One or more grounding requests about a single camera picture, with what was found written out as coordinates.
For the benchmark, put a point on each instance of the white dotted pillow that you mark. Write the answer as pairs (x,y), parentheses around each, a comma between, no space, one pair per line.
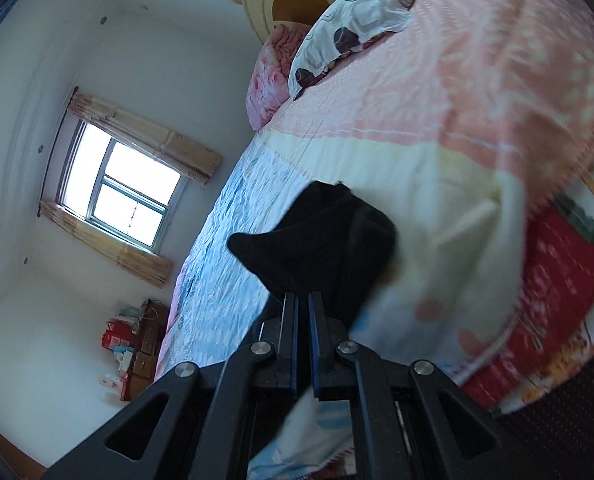
(357,20)

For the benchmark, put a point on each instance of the beige patterned curtain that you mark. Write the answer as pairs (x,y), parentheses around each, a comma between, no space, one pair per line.
(127,255)
(187,152)

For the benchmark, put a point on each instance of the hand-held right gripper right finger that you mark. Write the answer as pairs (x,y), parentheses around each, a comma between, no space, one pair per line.
(317,330)

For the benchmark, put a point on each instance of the brown wooden dresser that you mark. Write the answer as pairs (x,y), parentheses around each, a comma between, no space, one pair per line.
(149,345)

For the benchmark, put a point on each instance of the bed with patterned sheet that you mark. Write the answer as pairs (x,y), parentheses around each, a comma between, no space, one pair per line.
(427,110)

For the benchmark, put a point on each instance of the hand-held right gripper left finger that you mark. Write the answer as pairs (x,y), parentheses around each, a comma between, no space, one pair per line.
(291,330)

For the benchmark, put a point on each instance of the black pants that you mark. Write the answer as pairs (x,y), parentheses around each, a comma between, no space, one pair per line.
(327,240)

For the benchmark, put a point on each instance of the window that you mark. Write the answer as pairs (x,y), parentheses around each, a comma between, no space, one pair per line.
(127,180)

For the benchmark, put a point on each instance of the red patterned bed sheet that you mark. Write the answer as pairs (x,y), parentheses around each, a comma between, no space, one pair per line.
(562,270)

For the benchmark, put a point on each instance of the pink folded quilt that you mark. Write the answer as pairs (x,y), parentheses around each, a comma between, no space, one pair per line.
(272,75)

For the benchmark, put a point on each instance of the red gift bag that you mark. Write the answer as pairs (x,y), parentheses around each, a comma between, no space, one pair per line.
(112,335)

